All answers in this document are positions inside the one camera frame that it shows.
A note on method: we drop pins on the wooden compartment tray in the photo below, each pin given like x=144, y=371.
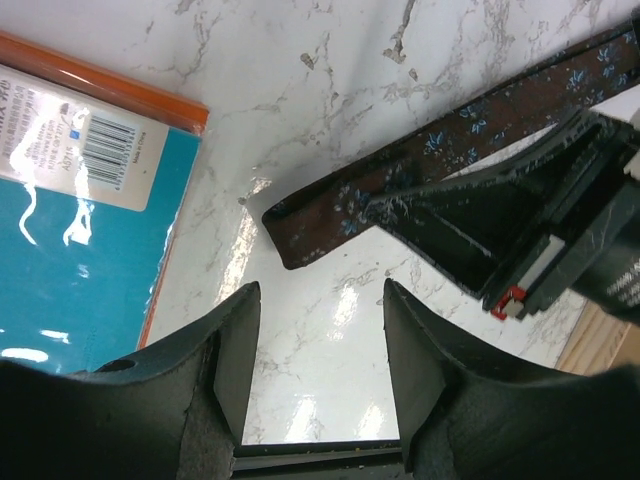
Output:
x=599, y=342

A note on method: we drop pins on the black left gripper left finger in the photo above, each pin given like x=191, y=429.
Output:
x=173, y=410

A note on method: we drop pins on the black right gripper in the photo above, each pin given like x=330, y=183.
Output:
x=562, y=205

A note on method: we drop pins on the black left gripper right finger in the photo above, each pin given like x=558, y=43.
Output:
x=468, y=410

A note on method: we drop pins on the brown floral patterned tie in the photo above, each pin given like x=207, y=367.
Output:
x=327, y=213

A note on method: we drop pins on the orange folder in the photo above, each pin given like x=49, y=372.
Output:
x=116, y=89

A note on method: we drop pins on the teal folder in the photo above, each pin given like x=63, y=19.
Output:
x=90, y=194

